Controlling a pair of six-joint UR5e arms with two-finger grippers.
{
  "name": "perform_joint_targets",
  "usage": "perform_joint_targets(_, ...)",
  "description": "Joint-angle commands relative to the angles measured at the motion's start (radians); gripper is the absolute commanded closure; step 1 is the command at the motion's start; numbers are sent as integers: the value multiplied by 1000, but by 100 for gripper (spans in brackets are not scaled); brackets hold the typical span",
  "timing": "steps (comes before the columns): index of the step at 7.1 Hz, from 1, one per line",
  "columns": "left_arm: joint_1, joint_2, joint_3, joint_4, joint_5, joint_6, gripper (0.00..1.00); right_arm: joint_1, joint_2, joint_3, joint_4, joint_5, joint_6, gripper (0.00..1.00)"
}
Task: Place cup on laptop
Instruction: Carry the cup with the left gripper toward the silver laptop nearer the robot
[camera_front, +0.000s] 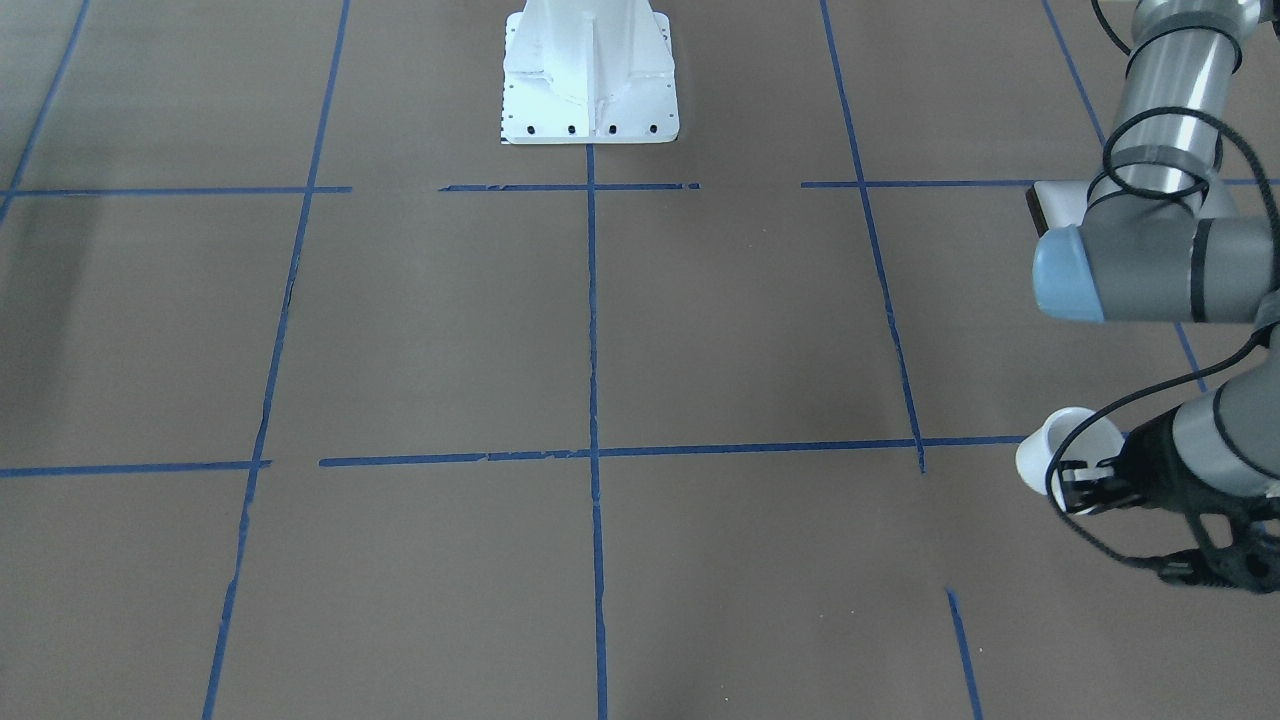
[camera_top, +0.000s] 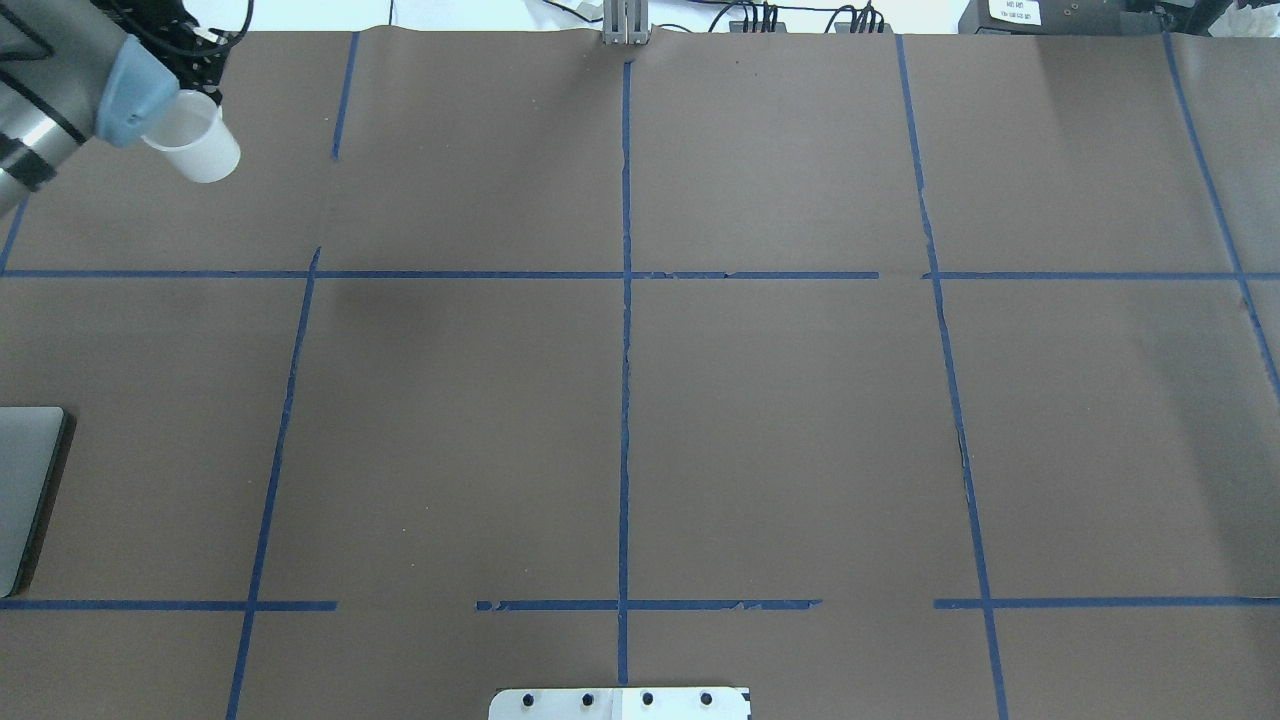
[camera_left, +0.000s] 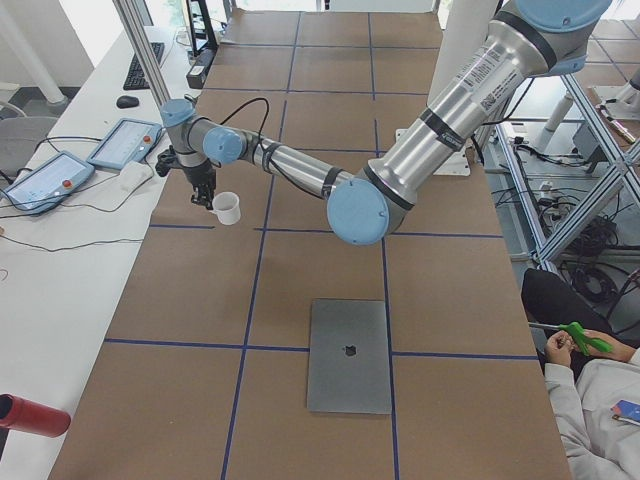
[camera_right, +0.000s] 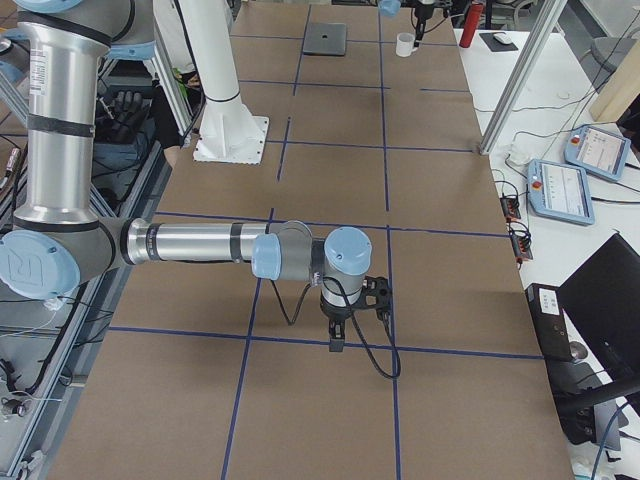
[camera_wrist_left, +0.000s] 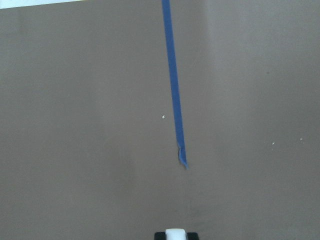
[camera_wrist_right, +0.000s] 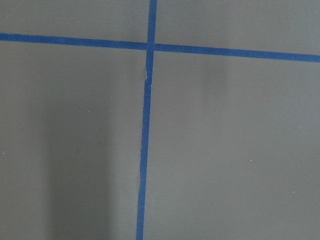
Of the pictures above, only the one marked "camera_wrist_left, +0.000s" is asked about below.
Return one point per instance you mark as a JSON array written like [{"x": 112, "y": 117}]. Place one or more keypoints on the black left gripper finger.
[{"x": 175, "y": 234}]

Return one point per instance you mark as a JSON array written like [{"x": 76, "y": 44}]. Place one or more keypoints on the blue tape strip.
[{"x": 174, "y": 82}]

